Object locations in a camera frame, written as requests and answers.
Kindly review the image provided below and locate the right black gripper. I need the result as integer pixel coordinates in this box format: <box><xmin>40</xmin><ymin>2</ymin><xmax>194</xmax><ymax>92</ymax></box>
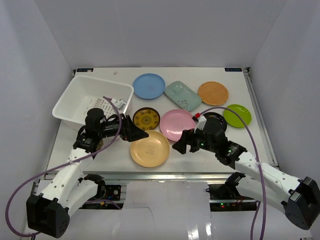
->
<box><xmin>172</xmin><ymin>125</ymin><xmax>218</xmax><ymax>155</ymax></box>

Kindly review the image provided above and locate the black and gold plate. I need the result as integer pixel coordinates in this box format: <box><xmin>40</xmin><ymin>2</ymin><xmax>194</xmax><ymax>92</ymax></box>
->
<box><xmin>133</xmin><ymin>107</ymin><xmax>161</xmax><ymax>131</ymax></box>

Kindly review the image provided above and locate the pink round plate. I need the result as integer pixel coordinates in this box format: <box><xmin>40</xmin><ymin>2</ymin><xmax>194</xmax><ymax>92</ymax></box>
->
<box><xmin>159</xmin><ymin>109</ymin><xmax>196</xmax><ymax>142</ymax></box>

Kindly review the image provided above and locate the tan yellow round plate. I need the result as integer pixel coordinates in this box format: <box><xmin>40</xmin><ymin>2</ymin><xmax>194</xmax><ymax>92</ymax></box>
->
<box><xmin>130</xmin><ymin>130</ymin><xmax>170</xmax><ymax>168</ymax></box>

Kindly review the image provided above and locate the black round plate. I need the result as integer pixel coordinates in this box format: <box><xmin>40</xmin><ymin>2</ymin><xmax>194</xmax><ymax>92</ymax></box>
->
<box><xmin>203</xmin><ymin>112</ymin><xmax>227</xmax><ymax>135</ymax></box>

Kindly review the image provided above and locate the celadon divided oval plate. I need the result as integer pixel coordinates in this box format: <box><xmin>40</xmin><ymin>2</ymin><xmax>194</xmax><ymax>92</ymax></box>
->
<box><xmin>164</xmin><ymin>81</ymin><xmax>202</xmax><ymax>112</ymax></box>

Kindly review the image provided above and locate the blue round plate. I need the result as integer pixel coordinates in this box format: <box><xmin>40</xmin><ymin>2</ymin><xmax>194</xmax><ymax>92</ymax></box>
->
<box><xmin>132</xmin><ymin>73</ymin><xmax>166</xmax><ymax>100</ymax></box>

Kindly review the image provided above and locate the lime green round plate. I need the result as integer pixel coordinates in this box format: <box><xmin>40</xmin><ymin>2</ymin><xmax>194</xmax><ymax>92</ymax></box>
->
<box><xmin>222</xmin><ymin>104</ymin><xmax>252</xmax><ymax>129</ymax></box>

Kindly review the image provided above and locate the woven bamboo round plate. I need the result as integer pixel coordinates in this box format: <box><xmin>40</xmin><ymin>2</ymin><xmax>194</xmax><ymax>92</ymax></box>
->
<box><xmin>197</xmin><ymin>81</ymin><xmax>229</xmax><ymax>106</ymax></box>

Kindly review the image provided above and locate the white plastic bin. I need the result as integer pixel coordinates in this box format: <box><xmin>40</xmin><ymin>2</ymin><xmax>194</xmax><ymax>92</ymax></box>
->
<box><xmin>52</xmin><ymin>75</ymin><xmax>134</xmax><ymax>130</ymax></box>

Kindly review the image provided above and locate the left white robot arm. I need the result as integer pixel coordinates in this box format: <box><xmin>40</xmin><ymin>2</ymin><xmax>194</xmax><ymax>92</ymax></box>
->
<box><xmin>26</xmin><ymin>108</ymin><xmax>149</xmax><ymax>239</ymax></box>

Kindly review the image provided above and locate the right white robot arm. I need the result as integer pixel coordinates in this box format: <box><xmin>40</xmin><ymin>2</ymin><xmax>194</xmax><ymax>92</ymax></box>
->
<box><xmin>172</xmin><ymin>129</ymin><xmax>320</xmax><ymax>230</ymax></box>

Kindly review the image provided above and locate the left blue table label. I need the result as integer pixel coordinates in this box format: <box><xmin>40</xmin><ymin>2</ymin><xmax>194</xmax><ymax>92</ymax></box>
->
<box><xmin>76</xmin><ymin>68</ymin><xmax>94</xmax><ymax>73</ymax></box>

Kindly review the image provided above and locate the blue table label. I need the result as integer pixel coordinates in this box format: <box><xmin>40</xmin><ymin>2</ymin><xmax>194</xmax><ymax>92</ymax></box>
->
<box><xmin>76</xmin><ymin>68</ymin><xmax>94</xmax><ymax>73</ymax></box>
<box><xmin>224</xmin><ymin>67</ymin><xmax>243</xmax><ymax>72</ymax></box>

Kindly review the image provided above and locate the right blue table label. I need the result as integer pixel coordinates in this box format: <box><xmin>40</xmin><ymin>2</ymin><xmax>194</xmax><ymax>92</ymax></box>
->
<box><xmin>224</xmin><ymin>67</ymin><xmax>243</xmax><ymax>72</ymax></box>

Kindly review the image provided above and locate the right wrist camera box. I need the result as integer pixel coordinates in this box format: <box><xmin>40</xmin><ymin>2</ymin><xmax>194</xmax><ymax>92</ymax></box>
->
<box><xmin>192</xmin><ymin>113</ymin><xmax>207</xmax><ymax>131</ymax></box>

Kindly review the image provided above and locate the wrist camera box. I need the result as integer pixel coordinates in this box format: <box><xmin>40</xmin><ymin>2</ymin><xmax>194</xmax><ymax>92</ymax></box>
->
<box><xmin>192</xmin><ymin>113</ymin><xmax>207</xmax><ymax>131</ymax></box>
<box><xmin>111</xmin><ymin>98</ymin><xmax>127</xmax><ymax>110</ymax></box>

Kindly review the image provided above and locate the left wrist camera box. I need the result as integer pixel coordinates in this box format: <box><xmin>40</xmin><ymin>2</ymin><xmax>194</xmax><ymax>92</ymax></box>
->
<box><xmin>111</xmin><ymin>98</ymin><xmax>127</xmax><ymax>110</ymax></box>

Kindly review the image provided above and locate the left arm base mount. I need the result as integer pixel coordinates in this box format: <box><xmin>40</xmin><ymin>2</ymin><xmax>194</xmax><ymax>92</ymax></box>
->
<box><xmin>81</xmin><ymin>174</ymin><xmax>123</xmax><ymax>210</ymax></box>

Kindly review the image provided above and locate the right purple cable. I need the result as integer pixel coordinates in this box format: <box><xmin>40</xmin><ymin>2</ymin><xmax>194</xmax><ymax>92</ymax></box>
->
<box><xmin>197</xmin><ymin>106</ymin><xmax>267</xmax><ymax>240</ymax></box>

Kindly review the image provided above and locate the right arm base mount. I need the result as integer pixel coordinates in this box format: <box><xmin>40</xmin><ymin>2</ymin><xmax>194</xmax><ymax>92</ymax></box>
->
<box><xmin>205</xmin><ymin>172</ymin><xmax>257</xmax><ymax>212</ymax></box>

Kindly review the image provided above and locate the aluminium table frame rail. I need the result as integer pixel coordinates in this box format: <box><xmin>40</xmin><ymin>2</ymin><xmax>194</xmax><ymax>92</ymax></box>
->
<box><xmin>242</xmin><ymin>67</ymin><xmax>279</xmax><ymax>168</ymax></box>

